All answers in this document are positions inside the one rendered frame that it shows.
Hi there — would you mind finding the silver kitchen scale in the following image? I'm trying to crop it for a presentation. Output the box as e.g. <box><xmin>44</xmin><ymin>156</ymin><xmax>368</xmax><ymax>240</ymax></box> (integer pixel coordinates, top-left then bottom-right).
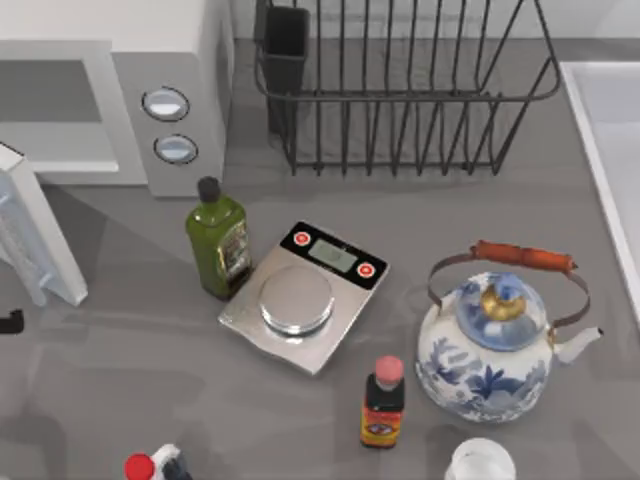
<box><xmin>217</xmin><ymin>220</ymin><xmax>390</xmax><ymax>376</ymax></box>

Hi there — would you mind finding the green oil bottle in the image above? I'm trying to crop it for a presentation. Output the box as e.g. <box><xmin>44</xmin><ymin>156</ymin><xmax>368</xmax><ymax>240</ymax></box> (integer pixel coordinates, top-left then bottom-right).
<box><xmin>185</xmin><ymin>176</ymin><xmax>253</xmax><ymax>302</ymax></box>

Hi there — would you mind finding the round microwave knob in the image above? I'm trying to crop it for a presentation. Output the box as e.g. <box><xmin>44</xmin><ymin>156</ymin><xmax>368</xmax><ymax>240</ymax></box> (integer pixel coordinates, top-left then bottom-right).
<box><xmin>141</xmin><ymin>86</ymin><xmax>191</xmax><ymax>123</ymax></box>
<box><xmin>153</xmin><ymin>133</ymin><xmax>199</xmax><ymax>165</ymax></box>

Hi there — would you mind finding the dark sauce bottle pink cap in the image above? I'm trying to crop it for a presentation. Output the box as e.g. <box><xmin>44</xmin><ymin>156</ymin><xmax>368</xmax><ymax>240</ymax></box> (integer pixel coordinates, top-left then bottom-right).
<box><xmin>359</xmin><ymin>355</ymin><xmax>407</xmax><ymax>450</ymax></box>

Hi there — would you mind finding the black cutlery holder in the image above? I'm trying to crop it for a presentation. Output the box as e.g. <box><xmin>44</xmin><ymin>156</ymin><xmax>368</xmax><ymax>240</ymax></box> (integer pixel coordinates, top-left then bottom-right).
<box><xmin>253</xmin><ymin>0</ymin><xmax>311</xmax><ymax>134</ymax></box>

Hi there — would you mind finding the blue and white kettle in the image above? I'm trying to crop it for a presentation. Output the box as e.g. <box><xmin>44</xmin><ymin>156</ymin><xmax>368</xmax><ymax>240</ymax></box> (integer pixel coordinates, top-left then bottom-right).
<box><xmin>414</xmin><ymin>239</ymin><xmax>605</xmax><ymax>425</ymax></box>

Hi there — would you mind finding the pale microwave oven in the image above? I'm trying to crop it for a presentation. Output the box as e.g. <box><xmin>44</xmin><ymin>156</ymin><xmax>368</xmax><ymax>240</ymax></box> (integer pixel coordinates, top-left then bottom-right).
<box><xmin>0</xmin><ymin>0</ymin><xmax>235</xmax><ymax>199</ymax></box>

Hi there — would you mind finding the white cup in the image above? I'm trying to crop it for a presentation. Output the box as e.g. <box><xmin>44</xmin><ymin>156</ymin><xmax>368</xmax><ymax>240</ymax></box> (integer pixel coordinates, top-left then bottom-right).
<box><xmin>444</xmin><ymin>437</ymin><xmax>517</xmax><ymax>480</ymax></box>

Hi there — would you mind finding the white bottle red cap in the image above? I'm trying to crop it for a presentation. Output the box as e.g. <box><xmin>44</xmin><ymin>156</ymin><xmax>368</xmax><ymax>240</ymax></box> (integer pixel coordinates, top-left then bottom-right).
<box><xmin>123</xmin><ymin>443</ymin><xmax>194</xmax><ymax>480</ymax></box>

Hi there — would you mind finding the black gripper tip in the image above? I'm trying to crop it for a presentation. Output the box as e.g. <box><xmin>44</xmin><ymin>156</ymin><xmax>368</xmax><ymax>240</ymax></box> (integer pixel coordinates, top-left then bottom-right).
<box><xmin>0</xmin><ymin>309</ymin><xmax>25</xmax><ymax>335</ymax></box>

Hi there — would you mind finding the black wire dish rack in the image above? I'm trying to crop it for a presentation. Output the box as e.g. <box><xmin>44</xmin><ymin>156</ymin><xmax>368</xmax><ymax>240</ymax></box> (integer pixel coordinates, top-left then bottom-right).
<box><xmin>252</xmin><ymin>0</ymin><xmax>562</xmax><ymax>178</ymax></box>

